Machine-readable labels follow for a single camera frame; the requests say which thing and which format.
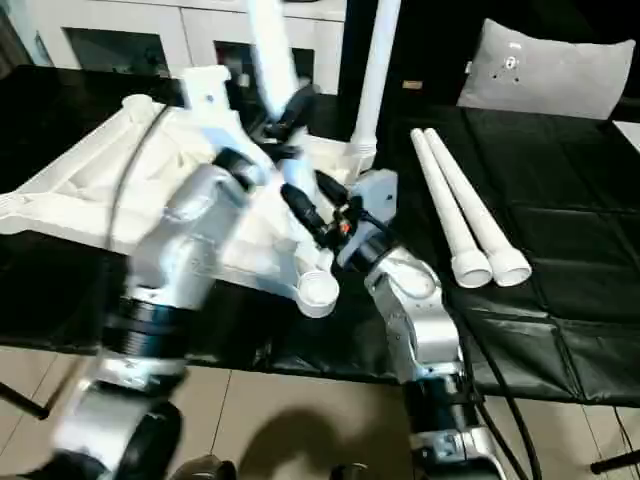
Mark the white plastic table leg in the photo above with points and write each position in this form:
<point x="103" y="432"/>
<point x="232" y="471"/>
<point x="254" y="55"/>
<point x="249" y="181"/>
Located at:
<point x="445" y="200"/>
<point x="272" y="65"/>
<point x="375" y="75"/>
<point x="480" y="210"/>

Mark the white plastic table top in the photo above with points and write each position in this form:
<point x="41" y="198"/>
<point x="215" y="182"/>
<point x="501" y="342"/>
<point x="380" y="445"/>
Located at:
<point x="90" y="165"/>

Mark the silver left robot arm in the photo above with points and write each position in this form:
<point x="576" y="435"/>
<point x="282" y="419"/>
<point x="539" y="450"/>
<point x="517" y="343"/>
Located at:
<point x="170" y="260"/>

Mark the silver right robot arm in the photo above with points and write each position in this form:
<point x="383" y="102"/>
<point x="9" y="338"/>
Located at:
<point x="420" y="310"/>

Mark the black box with gold label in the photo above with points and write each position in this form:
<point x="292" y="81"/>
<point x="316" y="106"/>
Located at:
<point x="430" y="45"/>

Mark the white glass-door cabinet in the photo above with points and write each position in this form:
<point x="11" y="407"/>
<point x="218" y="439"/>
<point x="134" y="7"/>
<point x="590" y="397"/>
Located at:
<point x="150" y="25"/>

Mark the black work mat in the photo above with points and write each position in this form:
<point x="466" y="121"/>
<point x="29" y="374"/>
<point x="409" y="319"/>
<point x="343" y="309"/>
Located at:
<point x="575" y="200"/>

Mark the grey cushion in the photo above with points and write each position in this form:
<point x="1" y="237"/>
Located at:
<point x="545" y="70"/>

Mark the dark robot left foot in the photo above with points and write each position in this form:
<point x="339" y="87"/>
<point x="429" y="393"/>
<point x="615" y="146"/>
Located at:
<point x="205" y="467"/>

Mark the beige curtain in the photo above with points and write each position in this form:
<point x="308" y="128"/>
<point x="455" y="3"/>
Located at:
<point x="12" y="35"/>

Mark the white flat board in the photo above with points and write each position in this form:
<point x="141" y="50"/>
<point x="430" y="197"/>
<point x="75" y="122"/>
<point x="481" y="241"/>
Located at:
<point x="630" y="135"/>

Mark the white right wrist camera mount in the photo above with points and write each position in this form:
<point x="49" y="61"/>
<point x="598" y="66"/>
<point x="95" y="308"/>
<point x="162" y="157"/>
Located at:
<point x="375" y="200"/>

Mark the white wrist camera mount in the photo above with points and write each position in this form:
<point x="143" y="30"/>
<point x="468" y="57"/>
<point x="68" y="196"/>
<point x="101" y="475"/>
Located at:
<point x="215" y="110"/>
<point x="375" y="200"/>

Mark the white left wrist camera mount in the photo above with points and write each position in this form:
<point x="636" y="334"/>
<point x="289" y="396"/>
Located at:
<point x="215" y="110"/>

